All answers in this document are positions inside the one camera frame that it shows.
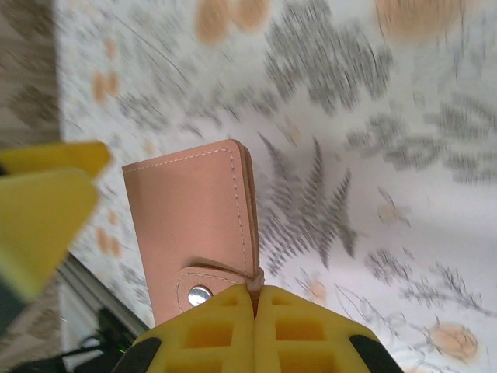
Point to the floral patterned table cover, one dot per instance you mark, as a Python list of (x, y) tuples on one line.
[(349, 252)]

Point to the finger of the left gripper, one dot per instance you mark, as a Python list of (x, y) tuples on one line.
[(39, 225), (58, 157)]

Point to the pink leather card holder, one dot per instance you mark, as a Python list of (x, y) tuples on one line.
[(186, 213)]

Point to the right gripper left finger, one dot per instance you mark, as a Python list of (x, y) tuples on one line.
[(209, 342)]

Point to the aluminium front frame rail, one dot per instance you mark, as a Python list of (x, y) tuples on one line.
[(105, 295)]

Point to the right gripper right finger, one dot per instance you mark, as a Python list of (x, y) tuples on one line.
[(303, 342)]

